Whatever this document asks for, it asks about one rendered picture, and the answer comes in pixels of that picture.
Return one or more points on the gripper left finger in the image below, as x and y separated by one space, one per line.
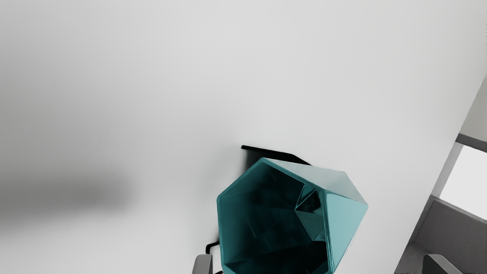
202 265

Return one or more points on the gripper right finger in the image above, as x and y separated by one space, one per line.
437 266

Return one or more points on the teal faceted mug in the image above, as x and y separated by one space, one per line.
266 224

